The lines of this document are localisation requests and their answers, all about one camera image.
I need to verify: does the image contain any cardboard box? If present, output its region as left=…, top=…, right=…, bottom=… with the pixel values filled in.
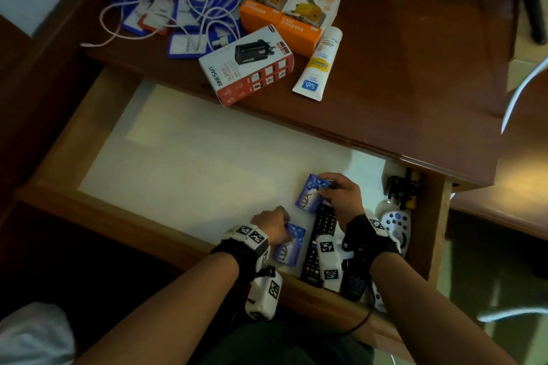
left=506, top=14, right=548, bottom=93

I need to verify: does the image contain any person's right forearm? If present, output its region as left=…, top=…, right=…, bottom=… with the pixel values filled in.
left=369, top=251, right=519, bottom=365

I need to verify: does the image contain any person's left forearm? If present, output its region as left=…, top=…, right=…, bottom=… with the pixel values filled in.
left=75, top=251, right=240, bottom=365

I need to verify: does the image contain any white cloth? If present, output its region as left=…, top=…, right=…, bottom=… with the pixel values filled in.
left=0, top=302, right=77, bottom=365

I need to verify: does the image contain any white remote control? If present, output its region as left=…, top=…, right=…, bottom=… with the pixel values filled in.
left=370, top=281, right=388, bottom=314

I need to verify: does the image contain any white cream tube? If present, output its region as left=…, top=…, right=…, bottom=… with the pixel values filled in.
left=292, top=25, right=344, bottom=102

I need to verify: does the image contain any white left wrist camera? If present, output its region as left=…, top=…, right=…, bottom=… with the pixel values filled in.
left=244, top=267, right=283, bottom=321

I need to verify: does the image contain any brown wooden desk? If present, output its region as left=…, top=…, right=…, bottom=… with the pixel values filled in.
left=80, top=0, right=519, bottom=190

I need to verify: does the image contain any long black remote control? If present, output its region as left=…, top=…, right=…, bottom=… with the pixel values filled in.
left=300, top=201, right=340, bottom=288

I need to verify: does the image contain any white drawer liner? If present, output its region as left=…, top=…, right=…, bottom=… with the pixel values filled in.
left=77, top=79, right=389, bottom=248

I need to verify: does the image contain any person's left hand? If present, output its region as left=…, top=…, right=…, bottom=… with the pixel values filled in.
left=250, top=206, right=294, bottom=246

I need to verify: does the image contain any thin black wrist cord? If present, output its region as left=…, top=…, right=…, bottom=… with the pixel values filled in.
left=340, top=308, right=374, bottom=336

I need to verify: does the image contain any curved white cable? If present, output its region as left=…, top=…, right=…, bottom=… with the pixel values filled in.
left=500, top=56, right=548, bottom=135

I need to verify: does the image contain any blue patterned small packet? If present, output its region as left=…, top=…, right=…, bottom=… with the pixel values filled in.
left=273, top=223, right=307, bottom=267
left=295, top=173, right=333, bottom=214

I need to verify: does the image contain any wooden desk drawer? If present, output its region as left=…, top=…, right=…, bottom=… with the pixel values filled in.
left=14, top=66, right=455, bottom=364

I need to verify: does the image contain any pile of blue badge holders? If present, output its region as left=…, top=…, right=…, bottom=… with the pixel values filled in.
left=104, top=0, right=267, bottom=60

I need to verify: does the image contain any black left wrist band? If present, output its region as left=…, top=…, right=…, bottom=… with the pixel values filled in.
left=210, top=224, right=271, bottom=285

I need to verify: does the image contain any white and red charger box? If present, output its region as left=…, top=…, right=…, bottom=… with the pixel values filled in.
left=198, top=24, right=295, bottom=108

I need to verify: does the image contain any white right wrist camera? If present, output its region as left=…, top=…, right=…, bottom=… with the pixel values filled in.
left=315, top=234, right=344, bottom=293

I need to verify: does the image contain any black right wrist band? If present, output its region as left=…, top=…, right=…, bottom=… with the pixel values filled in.
left=342, top=214, right=402, bottom=268

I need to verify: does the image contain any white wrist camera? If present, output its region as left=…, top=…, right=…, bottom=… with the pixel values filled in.
left=244, top=267, right=283, bottom=321
left=315, top=234, right=344, bottom=293

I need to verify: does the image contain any black wrist band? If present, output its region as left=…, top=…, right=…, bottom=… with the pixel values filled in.
left=210, top=224, right=271, bottom=285
left=342, top=214, right=402, bottom=268

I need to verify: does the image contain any person's right hand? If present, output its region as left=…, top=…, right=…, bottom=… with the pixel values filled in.
left=318, top=172, right=366, bottom=233

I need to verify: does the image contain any white remote with blue buttons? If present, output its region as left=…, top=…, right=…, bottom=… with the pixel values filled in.
left=379, top=208, right=412, bottom=257

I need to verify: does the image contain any short black remote control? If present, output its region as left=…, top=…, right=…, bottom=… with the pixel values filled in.
left=342, top=259, right=370, bottom=303

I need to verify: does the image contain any black plug adapter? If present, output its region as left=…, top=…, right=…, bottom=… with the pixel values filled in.
left=384, top=167, right=421, bottom=210

